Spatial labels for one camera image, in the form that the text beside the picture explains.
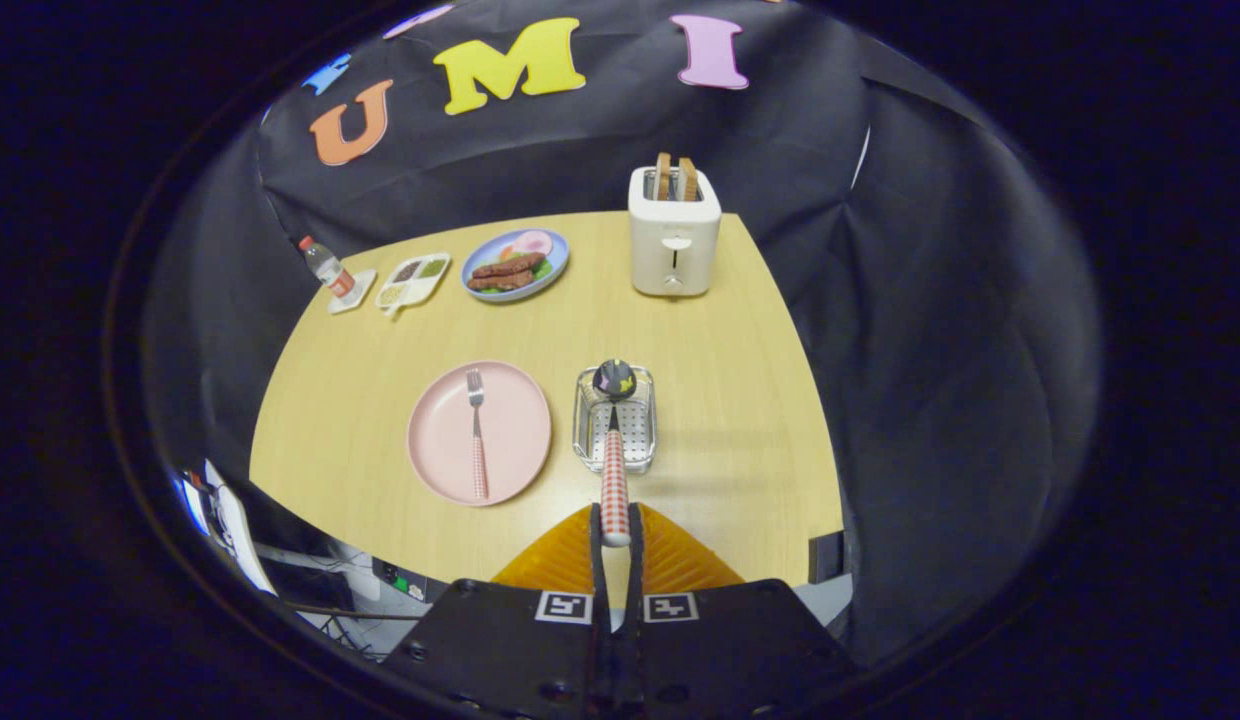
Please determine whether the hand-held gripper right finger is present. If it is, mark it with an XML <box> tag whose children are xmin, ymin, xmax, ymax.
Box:
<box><xmin>620</xmin><ymin>503</ymin><xmax>856</xmax><ymax>720</ymax></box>

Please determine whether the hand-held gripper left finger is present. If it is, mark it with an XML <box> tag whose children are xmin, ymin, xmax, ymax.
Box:
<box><xmin>378</xmin><ymin>503</ymin><xmax>617</xmax><ymax>720</ymax></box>

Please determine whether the spoon with red checked handle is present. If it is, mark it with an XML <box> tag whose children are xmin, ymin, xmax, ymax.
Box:
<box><xmin>592</xmin><ymin>359</ymin><xmax>638</xmax><ymax>548</ymax></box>

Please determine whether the fork with red checked handle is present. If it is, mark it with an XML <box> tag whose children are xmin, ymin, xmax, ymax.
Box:
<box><xmin>466</xmin><ymin>369</ymin><xmax>490</xmax><ymax>501</ymax></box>

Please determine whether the pink plate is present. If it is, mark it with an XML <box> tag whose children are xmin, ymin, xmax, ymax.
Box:
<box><xmin>407</xmin><ymin>360</ymin><xmax>553</xmax><ymax>507</ymax></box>

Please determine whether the black table clamp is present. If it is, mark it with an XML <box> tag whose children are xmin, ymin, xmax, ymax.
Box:
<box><xmin>808</xmin><ymin>530</ymin><xmax>847</xmax><ymax>586</ymax></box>

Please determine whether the blue plate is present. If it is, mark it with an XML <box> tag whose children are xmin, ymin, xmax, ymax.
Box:
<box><xmin>461</xmin><ymin>228</ymin><xmax>571</xmax><ymax>303</ymax></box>

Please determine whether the white toaster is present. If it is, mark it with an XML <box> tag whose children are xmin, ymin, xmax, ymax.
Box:
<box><xmin>628</xmin><ymin>165</ymin><xmax>723</xmax><ymax>297</ymax></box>

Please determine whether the white divided condiment dish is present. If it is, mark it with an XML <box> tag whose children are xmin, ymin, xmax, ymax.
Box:
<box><xmin>375</xmin><ymin>253</ymin><xmax>452</xmax><ymax>319</ymax></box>

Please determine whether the black backdrop cloth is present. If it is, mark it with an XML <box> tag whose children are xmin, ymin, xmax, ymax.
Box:
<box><xmin>140</xmin><ymin>0</ymin><xmax>1101</xmax><ymax>661</ymax></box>

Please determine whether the white open laptop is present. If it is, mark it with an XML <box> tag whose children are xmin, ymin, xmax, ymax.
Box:
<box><xmin>170</xmin><ymin>458</ymin><xmax>281</xmax><ymax>599</ymax></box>

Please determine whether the white square coaster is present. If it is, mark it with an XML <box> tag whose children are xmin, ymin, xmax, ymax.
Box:
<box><xmin>327</xmin><ymin>268</ymin><xmax>378</xmax><ymax>315</ymax></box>

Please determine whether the clear bottle with red cap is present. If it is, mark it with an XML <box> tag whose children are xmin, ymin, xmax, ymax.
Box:
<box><xmin>299</xmin><ymin>236</ymin><xmax>356</xmax><ymax>300</ymax></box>

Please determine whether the black cable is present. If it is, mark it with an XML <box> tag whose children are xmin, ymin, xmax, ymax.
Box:
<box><xmin>280</xmin><ymin>598</ymin><xmax>423</xmax><ymax>623</ymax></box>

